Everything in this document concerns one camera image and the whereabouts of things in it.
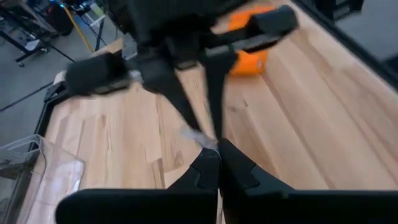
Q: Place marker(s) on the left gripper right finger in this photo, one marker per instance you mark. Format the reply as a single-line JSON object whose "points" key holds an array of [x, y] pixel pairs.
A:
{"points": [[248, 199]]}

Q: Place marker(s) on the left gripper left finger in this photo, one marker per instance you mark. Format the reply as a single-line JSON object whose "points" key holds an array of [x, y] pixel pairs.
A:
{"points": [[186, 202]]}

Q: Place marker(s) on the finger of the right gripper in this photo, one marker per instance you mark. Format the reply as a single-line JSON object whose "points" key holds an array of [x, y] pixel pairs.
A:
{"points": [[217, 81], [96, 74]]}

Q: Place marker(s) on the orange bandage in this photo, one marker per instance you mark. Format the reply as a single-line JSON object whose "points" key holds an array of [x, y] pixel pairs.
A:
{"points": [[248, 63]]}

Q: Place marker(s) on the clear plastic bag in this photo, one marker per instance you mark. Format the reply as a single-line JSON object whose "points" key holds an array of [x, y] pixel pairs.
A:
{"points": [[200, 139]]}

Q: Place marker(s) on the white stool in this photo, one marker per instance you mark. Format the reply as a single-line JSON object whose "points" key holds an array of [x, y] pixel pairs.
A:
{"points": [[96, 15]]}

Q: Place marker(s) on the black desk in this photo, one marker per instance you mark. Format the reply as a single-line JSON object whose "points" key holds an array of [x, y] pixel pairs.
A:
{"points": [[18, 40]]}

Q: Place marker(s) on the clear plastic container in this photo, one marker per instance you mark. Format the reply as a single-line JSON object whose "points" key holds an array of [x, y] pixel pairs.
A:
{"points": [[56, 180]]}

